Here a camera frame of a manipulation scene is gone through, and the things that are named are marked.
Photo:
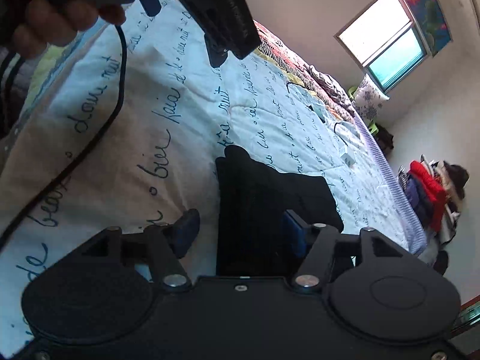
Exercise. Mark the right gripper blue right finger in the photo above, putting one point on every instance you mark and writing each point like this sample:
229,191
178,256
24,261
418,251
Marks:
295,234

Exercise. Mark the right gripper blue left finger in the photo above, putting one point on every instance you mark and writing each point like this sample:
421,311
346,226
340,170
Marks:
184,232

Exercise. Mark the black pants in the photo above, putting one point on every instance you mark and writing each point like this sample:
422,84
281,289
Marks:
253,197

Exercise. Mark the person left hand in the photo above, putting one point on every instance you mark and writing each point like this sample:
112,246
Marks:
45,25

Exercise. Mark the white script-print quilt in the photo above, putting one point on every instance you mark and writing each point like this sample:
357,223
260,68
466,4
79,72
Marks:
157,160

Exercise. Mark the navy folded clothes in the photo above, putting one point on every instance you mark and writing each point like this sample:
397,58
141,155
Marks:
419,201

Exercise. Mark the black bag near stool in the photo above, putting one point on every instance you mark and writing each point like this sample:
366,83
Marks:
385,140

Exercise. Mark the red jacket on pile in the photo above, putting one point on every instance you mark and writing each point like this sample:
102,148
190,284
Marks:
434,192

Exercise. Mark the patterned floral bedsheet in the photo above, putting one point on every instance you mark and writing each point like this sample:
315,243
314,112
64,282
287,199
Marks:
321,85

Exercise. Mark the floral white pillow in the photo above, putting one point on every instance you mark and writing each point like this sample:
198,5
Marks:
368,99

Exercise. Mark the window with teal frame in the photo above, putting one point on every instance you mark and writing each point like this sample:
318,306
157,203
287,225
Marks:
384,41

